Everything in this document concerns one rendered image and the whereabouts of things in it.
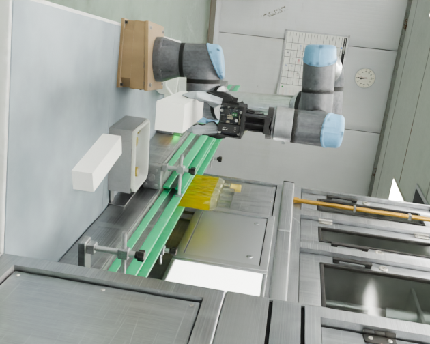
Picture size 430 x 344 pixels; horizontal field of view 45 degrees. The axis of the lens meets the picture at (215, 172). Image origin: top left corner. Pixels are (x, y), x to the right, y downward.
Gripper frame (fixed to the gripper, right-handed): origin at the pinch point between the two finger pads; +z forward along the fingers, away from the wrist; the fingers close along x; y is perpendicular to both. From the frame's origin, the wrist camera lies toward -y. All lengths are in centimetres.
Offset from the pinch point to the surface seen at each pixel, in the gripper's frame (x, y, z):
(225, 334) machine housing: 34, 35, -18
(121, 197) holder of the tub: 41, -52, 31
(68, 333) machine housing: 36, 40, 10
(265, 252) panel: 58, -64, -22
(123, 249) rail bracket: 36.6, 0.4, 12.7
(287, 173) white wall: 178, -680, -33
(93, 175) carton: 23.4, -15.1, 27.4
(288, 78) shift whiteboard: 33, -664, -16
